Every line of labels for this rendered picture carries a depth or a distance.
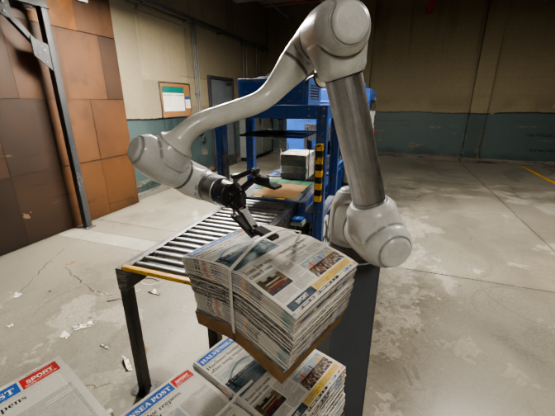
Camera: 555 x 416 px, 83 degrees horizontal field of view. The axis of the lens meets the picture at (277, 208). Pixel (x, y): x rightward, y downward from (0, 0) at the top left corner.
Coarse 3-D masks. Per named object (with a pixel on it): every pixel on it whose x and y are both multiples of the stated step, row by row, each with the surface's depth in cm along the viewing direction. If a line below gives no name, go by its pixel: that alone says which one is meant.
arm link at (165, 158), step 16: (288, 64) 91; (272, 80) 93; (288, 80) 92; (256, 96) 92; (272, 96) 93; (208, 112) 86; (224, 112) 88; (240, 112) 90; (256, 112) 94; (176, 128) 85; (192, 128) 85; (208, 128) 88; (144, 144) 80; (160, 144) 82; (176, 144) 83; (144, 160) 80; (160, 160) 82; (176, 160) 84; (160, 176) 85; (176, 176) 87
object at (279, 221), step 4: (292, 204) 248; (296, 204) 251; (288, 208) 239; (292, 208) 241; (296, 208) 252; (284, 212) 230; (288, 212) 231; (292, 212) 242; (296, 212) 253; (280, 216) 222; (284, 216) 223; (288, 216) 231; (292, 216) 243; (276, 220) 214; (280, 220) 215; (284, 220) 224; (288, 220) 234; (272, 224) 208; (276, 224) 208; (280, 224) 216; (284, 224) 225; (288, 224) 235
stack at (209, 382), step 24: (216, 360) 95; (240, 360) 95; (312, 360) 95; (168, 384) 87; (192, 384) 87; (216, 384) 88; (240, 384) 87; (264, 384) 87; (288, 384) 87; (312, 384) 87; (336, 384) 90; (144, 408) 80; (168, 408) 80; (192, 408) 80; (216, 408) 80; (240, 408) 80; (264, 408) 80; (288, 408) 80; (312, 408) 80; (336, 408) 93
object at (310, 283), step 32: (288, 256) 82; (320, 256) 84; (256, 288) 70; (288, 288) 72; (320, 288) 73; (352, 288) 88; (256, 320) 74; (288, 320) 66; (320, 320) 77; (288, 352) 69
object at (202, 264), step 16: (224, 240) 96; (240, 240) 93; (192, 256) 87; (208, 256) 85; (224, 256) 83; (192, 272) 87; (208, 272) 82; (192, 288) 91; (208, 288) 85; (208, 304) 88; (224, 304) 82; (224, 320) 84
